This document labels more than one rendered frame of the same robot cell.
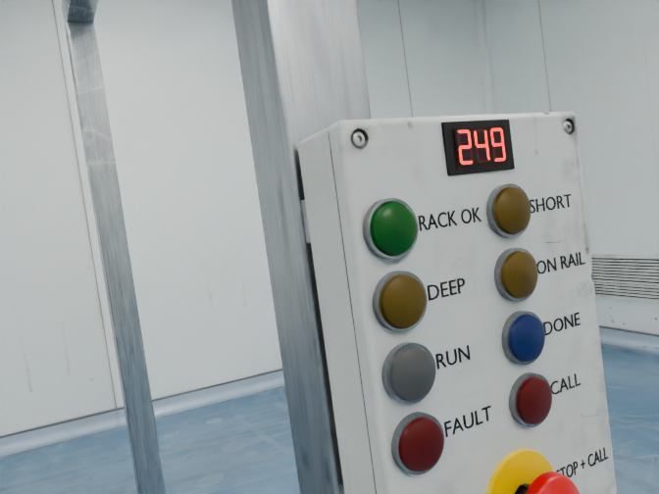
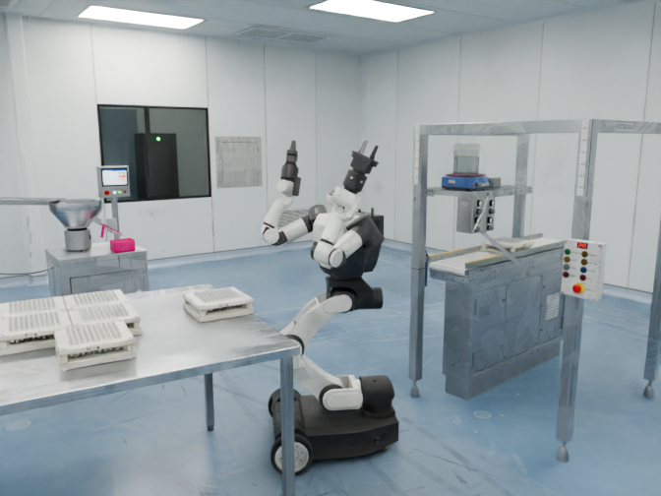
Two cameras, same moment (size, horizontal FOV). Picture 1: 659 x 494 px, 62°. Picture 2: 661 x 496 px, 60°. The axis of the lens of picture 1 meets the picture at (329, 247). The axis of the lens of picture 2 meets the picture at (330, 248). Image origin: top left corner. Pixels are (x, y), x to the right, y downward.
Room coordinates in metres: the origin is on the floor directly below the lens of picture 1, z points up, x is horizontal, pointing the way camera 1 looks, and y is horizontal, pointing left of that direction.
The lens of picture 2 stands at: (-1.37, -2.27, 1.57)
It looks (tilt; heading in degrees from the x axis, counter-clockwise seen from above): 11 degrees down; 77
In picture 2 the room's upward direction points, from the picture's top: straight up
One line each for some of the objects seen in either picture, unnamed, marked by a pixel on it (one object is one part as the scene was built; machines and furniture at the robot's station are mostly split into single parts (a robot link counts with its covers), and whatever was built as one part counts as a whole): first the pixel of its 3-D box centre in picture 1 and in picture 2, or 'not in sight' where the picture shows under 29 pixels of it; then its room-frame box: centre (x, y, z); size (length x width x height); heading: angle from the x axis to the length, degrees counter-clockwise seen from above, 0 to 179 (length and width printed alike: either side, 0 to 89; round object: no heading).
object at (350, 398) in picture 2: not in sight; (340, 392); (-0.69, 0.43, 0.28); 0.21 x 0.20 x 0.13; 174
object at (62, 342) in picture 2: not in sight; (93, 337); (-1.76, -0.19, 0.88); 0.25 x 0.24 x 0.02; 106
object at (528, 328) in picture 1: (526, 337); not in sight; (0.30, -0.10, 1.00); 0.03 x 0.01 x 0.03; 118
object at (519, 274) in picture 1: (519, 274); not in sight; (0.30, -0.10, 1.04); 0.03 x 0.01 x 0.03; 118
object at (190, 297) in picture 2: not in sight; (217, 297); (-1.31, 0.24, 0.88); 0.25 x 0.24 x 0.02; 107
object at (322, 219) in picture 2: not in sight; (347, 240); (-0.65, 0.44, 1.08); 0.34 x 0.30 x 0.36; 107
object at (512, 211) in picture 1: (511, 210); not in sight; (0.30, -0.10, 1.07); 0.03 x 0.01 x 0.03; 118
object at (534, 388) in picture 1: (533, 400); not in sight; (0.30, -0.10, 0.96); 0.03 x 0.01 x 0.03; 118
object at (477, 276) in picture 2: not in sight; (509, 260); (0.62, 1.04, 0.80); 1.30 x 0.29 x 0.10; 28
